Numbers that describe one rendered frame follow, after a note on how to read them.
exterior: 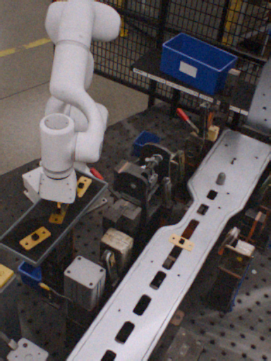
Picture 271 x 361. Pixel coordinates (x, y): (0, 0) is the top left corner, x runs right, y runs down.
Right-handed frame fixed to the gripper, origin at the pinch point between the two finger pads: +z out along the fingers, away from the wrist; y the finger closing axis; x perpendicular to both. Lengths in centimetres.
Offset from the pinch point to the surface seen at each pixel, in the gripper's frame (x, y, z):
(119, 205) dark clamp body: 14.9, 16.0, 11.0
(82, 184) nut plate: 12.2, 4.0, 1.6
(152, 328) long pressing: -22.1, 33.1, 18.4
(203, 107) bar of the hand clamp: 58, 38, -3
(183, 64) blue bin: 102, 28, 7
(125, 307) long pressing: -17.3, 24.7, 18.4
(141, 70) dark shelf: 105, 9, 16
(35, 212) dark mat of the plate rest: -1.7, -6.6, 2.5
